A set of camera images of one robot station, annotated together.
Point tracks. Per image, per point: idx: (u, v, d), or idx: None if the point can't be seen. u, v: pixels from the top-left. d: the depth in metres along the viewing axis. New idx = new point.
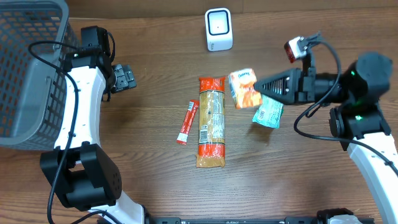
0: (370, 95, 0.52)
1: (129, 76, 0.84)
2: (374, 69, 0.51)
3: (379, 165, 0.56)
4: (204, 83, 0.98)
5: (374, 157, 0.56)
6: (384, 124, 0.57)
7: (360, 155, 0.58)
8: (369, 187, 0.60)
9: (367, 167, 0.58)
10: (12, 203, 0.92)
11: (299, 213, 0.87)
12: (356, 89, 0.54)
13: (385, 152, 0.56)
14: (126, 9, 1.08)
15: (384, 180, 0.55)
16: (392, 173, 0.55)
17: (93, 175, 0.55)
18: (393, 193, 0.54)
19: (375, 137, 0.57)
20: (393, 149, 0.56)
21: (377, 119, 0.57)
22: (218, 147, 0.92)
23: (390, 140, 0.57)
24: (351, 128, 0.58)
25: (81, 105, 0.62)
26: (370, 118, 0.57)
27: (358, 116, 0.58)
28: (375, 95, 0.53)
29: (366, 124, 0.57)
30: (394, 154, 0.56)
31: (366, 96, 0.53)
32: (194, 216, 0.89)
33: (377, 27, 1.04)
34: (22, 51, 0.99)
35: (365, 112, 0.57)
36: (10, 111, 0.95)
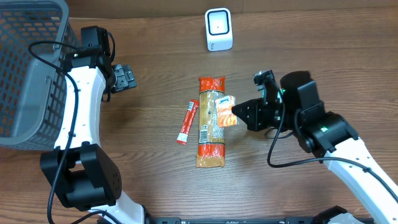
0: (306, 98, 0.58)
1: (129, 76, 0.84)
2: (297, 79, 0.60)
3: (359, 173, 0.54)
4: (204, 83, 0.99)
5: (351, 167, 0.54)
6: (349, 129, 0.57)
7: (337, 167, 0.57)
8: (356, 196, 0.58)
9: (348, 178, 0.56)
10: (12, 203, 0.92)
11: (299, 213, 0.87)
12: (296, 99, 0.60)
13: (360, 158, 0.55)
14: (126, 9, 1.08)
15: (368, 188, 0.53)
16: (372, 180, 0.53)
17: (93, 176, 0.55)
18: (382, 201, 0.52)
19: (349, 144, 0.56)
20: (366, 152, 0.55)
21: (341, 125, 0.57)
22: (218, 147, 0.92)
23: (361, 144, 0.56)
24: (321, 142, 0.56)
25: (81, 105, 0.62)
26: (334, 126, 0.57)
27: (322, 127, 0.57)
28: (310, 98, 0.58)
29: (334, 134, 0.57)
30: (368, 157, 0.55)
31: (301, 99, 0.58)
32: (194, 216, 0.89)
33: (377, 27, 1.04)
34: (22, 51, 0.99)
35: (327, 122, 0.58)
36: (10, 111, 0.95)
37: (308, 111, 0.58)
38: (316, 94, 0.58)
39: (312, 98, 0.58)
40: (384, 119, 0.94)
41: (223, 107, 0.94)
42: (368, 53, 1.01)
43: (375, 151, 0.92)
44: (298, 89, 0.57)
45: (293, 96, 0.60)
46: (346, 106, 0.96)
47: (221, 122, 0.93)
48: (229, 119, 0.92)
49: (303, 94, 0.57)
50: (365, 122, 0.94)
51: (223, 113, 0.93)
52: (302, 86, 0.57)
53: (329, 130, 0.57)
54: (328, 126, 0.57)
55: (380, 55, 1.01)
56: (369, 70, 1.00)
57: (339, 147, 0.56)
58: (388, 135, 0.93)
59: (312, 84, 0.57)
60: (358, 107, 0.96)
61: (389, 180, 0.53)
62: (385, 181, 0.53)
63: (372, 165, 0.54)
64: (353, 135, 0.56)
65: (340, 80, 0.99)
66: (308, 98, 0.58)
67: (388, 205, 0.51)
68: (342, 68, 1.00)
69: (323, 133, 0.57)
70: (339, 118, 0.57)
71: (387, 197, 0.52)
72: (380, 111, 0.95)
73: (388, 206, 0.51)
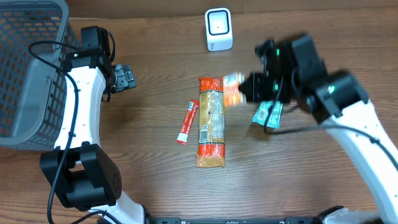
0: (301, 55, 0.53)
1: (129, 76, 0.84)
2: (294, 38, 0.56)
3: (364, 144, 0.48)
4: (204, 83, 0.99)
5: (357, 136, 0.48)
6: (359, 91, 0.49)
7: (342, 135, 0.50)
8: (357, 168, 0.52)
9: (352, 148, 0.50)
10: (12, 203, 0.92)
11: (299, 213, 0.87)
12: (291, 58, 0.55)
13: (369, 127, 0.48)
14: (126, 9, 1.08)
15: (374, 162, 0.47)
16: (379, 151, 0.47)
17: (93, 175, 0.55)
18: (387, 178, 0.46)
19: (356, 110, 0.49)
20: (375, 119, 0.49)
21: (347, 83, 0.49)
22: (218, 147, 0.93)
23: (370, 111, 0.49)
24: (326, 102, 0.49)
25: (81, 105, 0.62)
26: (341, 85, 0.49)
27: (328, 86, 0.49)
28: (306, 54, 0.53)
29: (342, 94, 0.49)
30: (377, 126, 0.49)
31: (297, 55, 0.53)
32: (194, 216, 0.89)
33: (377, 27, 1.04)
34: (22, 51, 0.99)
35: (333, 81, 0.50)
36: (10, 111, 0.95)
37: (305, 68, 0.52)
38: (313, 51, 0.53)
39: (308, 55, 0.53)
40: (384, 119, 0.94)
41: (230, 86, 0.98)
42: (368, 53, 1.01)
43: None
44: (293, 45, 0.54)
45: (288, 59, 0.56)
46: None
47: (227, 102, 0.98)
48: (235, 96, 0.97)
49: (297, 51, 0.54)
50: None
51: (229, 91, 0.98)
52: (296, 42, 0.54)
53: (336, 89, 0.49)
54: (334, 83, 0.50)
55: (380, 55, 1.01)
56: (369, 70, 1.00)
57: (345, 112, 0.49)
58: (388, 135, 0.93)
59: (307, 40, 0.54)
60: None
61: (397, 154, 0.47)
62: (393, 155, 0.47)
63: (380, 135, 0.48)
64: (363, 98, 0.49)
65: None
66: (304, 54, 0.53)
67: (392, 180, 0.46)
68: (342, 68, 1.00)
69: (328, 92, 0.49)
70: (346, 75, 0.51)
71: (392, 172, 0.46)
72: (380, 111, 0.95)
73: (393, 184, 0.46)
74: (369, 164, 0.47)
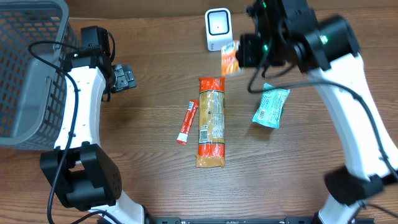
0: (290, 4, 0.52)
1: (129, 76, 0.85)
2: None
3: (347, 100, 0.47)
4: (204, 83, 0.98)
5: (341, 92, 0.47)
6: (350, 41, 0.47)
7: (325, 89, 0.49)
8: (334, 124, 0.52)
9: (333, 102, 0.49)
10: (12, 203, 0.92)
11: (299, 213, 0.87)
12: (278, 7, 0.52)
13: (354, 83, 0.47)
14: (126, 9, 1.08)
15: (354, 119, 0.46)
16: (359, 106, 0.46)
17: (93, 175, 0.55)
18: (364, 135, 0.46)
19: (344, 64, 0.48)
20: (361, 75, 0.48)
21: (339, 31, 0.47)
22: (218, 147, 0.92)
23: (358, 65, 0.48)
24: (316, 50, 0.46)
25: (81, 104, 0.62)
26: (333, 33, 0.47)
27: (319, 34, 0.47)
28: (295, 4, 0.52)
29: (333, 44, 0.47)
30: (362, 83, 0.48)
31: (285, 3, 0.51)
32: (194, 216, 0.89)
33: (377, 27, 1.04)
34: (22, 51, 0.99)
35: (324, 28, 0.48)
36: (10, 111, 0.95)
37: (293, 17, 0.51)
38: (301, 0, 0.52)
39: (296, 4, 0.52)
40: (384, 119, 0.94)
41: (228, 54, 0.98)
42: (368, 53, 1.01)
43: None
44: None
45: (275, 8, 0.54)
46: None
47: (226, 70, 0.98)
48: (232, 65, 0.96)
49: None
50: None
51: (227, 60, 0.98)
52: None
53: (327, 37, 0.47)
54: (326, 32, 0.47)
55: (380, 55, 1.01)
56: (369, 70, 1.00)
57: (333, 66, 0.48)
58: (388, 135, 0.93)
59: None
60: None
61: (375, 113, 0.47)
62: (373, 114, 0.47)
63: (364, 93, 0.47)
64: (352, 51, 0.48)
65: None
66: (292, 4, 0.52)
67: (367, 134, 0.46)
68: None
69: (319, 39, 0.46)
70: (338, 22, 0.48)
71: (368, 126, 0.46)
72: (380, 111, 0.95)
73: (369, 142, 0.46)
74: (346, 117, 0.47)
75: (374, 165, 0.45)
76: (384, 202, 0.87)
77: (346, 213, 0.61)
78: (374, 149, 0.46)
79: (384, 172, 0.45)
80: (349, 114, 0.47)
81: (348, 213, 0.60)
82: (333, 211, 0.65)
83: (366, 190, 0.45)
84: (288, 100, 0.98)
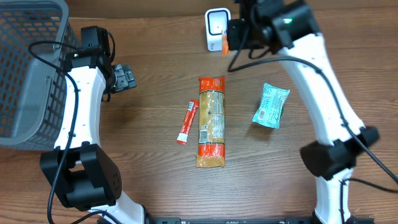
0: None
1: (129, 76, 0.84)
2: None
3: (310, 74, 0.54)
4: (204, 83, 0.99)
5: (305, 67, 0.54)
6: (309, 23, 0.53)
7: (292, 66, 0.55)
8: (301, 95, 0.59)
9: (299, 77, 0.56)
10: (12, 203, 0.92)
11: (300, 213, 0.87)
12: None
13: (315, 58, 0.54)
14: (126, 9, 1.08)
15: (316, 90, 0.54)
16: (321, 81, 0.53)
17: (93, 175, 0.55)
18: (325, 104, 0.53)
19: (308, 42, 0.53)
20: (321, 51, 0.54)
21: (302, 15, 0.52)
22: (218, 147, 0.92)
23: (319, 43, 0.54)
24: (281, 33, 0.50)
25: (81, 104, 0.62)
26: (296, 17, 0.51)
27: (285, 17, 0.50)
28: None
29: (295, 25, 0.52)
30: (323, 57, 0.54)
31: None
32: (194, 216, 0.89)
33: (377, 27, 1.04)
34: (22, 51, 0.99)
35: (289, 11, 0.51)
36: (10, 111, 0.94)
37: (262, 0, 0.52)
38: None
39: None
40: (384, 119, 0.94)
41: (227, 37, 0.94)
42: (368, 53, 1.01)
43: (375, 151, 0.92)
44: None
45: None
46: None
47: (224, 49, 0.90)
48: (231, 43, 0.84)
49: None
50: (365, 122, 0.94)
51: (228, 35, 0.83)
52: None
53: (291, 20, 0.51)
54: (291, 15, 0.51)
55: (380, 55, 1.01)
56: (369, 70, 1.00)
57: (296, 43, 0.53)
58: (389, 135, 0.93)
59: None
60: (358, 107, 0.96)
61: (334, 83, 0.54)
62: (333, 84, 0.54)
63: (324, 66, 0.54)
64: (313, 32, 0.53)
65: (341, 80, 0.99)
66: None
67: (329, 105, 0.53)
68: (342, 68, 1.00)
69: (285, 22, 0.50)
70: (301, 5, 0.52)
71: (330, 98, 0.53)
72: (380, 111, 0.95)
73: (329, 109, 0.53)
74: (311, 92, 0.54)
75: (337, 131, 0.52)
76: (384, 202, 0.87)
77: (333, 196, 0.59)
78: (334, 114, 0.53)
79: (346, 136, 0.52)
80: (313, 88, 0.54)
81: (335, 196, 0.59)
82: (324, 199, 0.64)
83: (331, 154, 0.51)
84: (288, 100, 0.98)
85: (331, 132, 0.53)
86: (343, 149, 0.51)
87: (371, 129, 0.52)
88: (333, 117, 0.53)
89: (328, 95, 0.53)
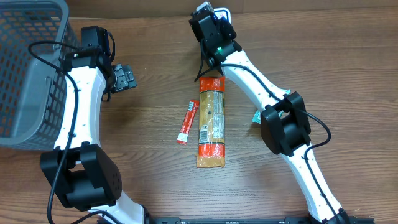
0: (205, 28, 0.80)
1: (129, 76, 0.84)
2: (201, 15, 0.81)
3: (239, 71, 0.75)
4: (204, 83, 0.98)
5: (236, 68, 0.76)
6: (236, 46, 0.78)
7: (231, 73, 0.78)
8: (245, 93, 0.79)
9: (237, 78, 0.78)
10: (12, 203, 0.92)
11: (300, 212, 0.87)
12: (198, 30, 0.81)
13: (242, 62, 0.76)
14: (126, 9, 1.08)
15: (246, 79, 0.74)
16: (249, 73, 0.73)
17: (92, 175, 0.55)
18: (253, 84, 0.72)
19: (234, 55, 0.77)
20: (245, 58, 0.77)
21: (231, 44, 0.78)
22: (218, 147, 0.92)
23: (242, 54, 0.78)
24: (217, 58, 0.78)
25: (81, 105, 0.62)
26: (226, 46, 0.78)
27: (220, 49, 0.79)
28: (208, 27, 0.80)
29: (226, 51, 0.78)
30: (247, 61, 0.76)
31: (203, 29, 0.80)
32: (194, 216, 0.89)
33: (377, 27, 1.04)
34: (22, 51, 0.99)
35: (222, 44, 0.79)
36: (10, 110, 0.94)
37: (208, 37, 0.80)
38: (214, 25, 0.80)
39: (211, 28, 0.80)
40: (384, 119, 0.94)
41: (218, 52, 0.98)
42: (368, 53, 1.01)
43: (375, 151, 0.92)
44: (199, 22, 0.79)
45: (198, 31, 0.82)
46: (346, 106, 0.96)
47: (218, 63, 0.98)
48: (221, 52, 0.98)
49: (202, 25, 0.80)
50: (365, 122, 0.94)
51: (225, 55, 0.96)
52: (201, 20, 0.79)
53: (222, 49, 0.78)
54: (222, 47, 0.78)
55: (380, 55, 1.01)
56: (369, 70, 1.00)
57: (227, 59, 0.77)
58: (388, 135, 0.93)
59: (209, 18, 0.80)
60: (358, 107, 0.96)
61: (259, 73, 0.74)
62: (257, 73, 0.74)
63: (248, 64, 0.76)
64: (239, 48, 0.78)
65: (341, 80, 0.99)
66: (207, 28, 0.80)
67: (257, 86, 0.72)
68: (342, 68, 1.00)
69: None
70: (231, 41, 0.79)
71: (257, 83, 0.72)
72: (380, 111, 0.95)
73: (257, 88, 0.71)
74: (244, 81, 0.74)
75: (268, 101, 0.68)
76: (384, 203, 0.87)
77: (305, 178, 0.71)
78: (261, 89, 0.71)
79: (273, 102, 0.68)
80: (245, 81, 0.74)
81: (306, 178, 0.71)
82: (307, 193, 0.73)
83: (264, 115, 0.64)
84: None
85: (263, 102, 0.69)
86: (276, 112, 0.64)
87: (294, 93, 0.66)
88: (262, 92, 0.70)
89: (255, 81, 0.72)
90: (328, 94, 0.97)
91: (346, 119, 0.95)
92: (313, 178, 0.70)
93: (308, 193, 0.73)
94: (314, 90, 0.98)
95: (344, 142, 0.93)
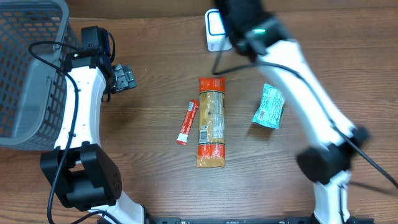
0: None
1: (129, 76, 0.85)
2: None
3: (288, 78, 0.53)
4: (204, 83, 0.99)
5: None
6: None
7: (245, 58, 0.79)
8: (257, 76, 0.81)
9: (283, 84, 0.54)
10: (12, 203, 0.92)
11: (299, 213, 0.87)
12: None
13: (291, 62, 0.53)
14: (126, 9, 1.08)
15: (298, 93, 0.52)
16: (303, 85, 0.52)
17: (92, 175, 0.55)
18: (308, 104, 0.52)
19: None
20: (296, 55, 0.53)
21: None
22: (218, 147, 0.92)
23: None
24: None
25: (81, 104, 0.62)
26: None
27: (258, 29, 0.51)
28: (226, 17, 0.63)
29: None
30: None
31: None
32: (194, 216, 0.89)
33: (377, 27, 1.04)
34: (22, 51, 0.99)
35: None
36: (10, 111, 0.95)
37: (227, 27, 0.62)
38: None
39: None
40: (384, 119, 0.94)
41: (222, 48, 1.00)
42: (368, 54, 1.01)
43: (375, 152, 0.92)
44: None
45: None
46: (346, 106, 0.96)
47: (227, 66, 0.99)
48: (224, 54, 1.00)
49: None
50: (365, 122, 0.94)
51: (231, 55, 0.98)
52: None
53: None
54: None
55: (380, 56, 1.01)
56: (369, 70, 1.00)
57: None
58: (388, 135, 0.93)
59: None
60: (358, 107, 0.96)
61: (315, 84, 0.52)
62: (313, 85, 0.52)
63: (300, 68, 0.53)
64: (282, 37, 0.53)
65: (340, 81, 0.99)
66: None
67: (315, 108, 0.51)
68: (342, 68, 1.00)
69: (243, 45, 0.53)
70: None
71: (316, 102, 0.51)
72: (380, 111, 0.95)
73: (313, 111, 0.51)
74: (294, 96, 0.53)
75: (328, 133, 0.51)
76: (385, 203, 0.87)
77: (333, 201, 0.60)
78: (319, 114, 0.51)
79: (336, 138, 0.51)
80: (296, 96, 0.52)
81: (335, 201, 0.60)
82: (324, 206, 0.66)
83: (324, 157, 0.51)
84: None
85: (320, 134, 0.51)
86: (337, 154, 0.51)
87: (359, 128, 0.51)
88: (316, 117, 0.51)
89: (311, 98, 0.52)
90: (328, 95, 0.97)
91: None
92: (338, 203, 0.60)
93: (326, 207, 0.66)
94: None
95: None
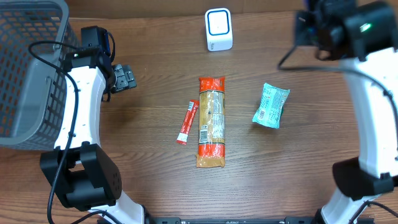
0: None
1: (129, 76, 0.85)
2: None
3: (375, 95, 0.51)
4: (204, 83, 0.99)
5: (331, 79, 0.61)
6: None
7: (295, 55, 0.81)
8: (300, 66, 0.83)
9: (362, 98, 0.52)
10: (12, 203, 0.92)
11: (300, 213, 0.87)
12: None
13: (388, 78, 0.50)
14: (126, 9, 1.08)
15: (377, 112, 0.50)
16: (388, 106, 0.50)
17: (93, 175, 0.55)
18: (385, 128, 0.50)
19: None
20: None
21: None
22: (218, 147, 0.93)
23: None
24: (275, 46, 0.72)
25: (81, 105, 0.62)
26: None
27: (364, 23, 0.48)
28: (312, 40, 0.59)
29: None
30: None
31: None
32: (194, 216, 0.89)
33: None
34: (22, 51, 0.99)
35: None
36: (10, 111, 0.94)
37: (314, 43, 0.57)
38: None
39: None
40: None
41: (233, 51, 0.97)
42: None
43: None
44: None
45: None
46: (346, 106, 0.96)
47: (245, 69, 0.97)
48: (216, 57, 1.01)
49: None
50: None
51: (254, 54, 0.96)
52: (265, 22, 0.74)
53: None
54: None
55: None
56: None
57: None
58: None
59: None
60: None
61: None
62: None
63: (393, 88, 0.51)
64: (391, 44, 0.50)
65: (341, 80, 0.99)
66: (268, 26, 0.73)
67: (389, 134, 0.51)
68: None
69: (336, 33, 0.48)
70: None
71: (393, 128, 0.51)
72: None
73: (386, 135, 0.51)
74: (372, 116, 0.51)
75: (388, 164, 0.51)
76: (384, 202, 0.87)
77: (350, 210, 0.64)
78: (389, 140, 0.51)
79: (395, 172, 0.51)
80: (374, 114, 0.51)
81: (352, 210, 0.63)
82: (337, 211, 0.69)
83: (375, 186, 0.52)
84: (288, 100, 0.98)
85: (380, 162, 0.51)
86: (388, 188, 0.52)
87: None
88: (390, 147, 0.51)
89: (390, 123, 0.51)
90: (328, 94, 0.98)
91: (346, 119, 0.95)
92: (355, 211, 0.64)
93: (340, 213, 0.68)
94: (314, 90, 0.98)
95: (344, 142, 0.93)
